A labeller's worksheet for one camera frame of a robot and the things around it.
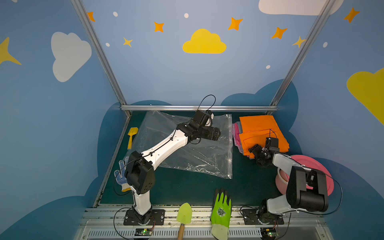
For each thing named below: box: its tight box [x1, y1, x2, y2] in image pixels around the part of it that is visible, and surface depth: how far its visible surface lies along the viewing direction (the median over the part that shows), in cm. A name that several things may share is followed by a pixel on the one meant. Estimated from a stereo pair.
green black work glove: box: [210, 188, 233, 240], surface depth 76 cm
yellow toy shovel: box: [127, 127, 139, 150], surface depth 106 cm
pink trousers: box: [232, 122, 243, 154], surface depth 106 cm
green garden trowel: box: [177, 202, 192, 240], surface depth 77 cm
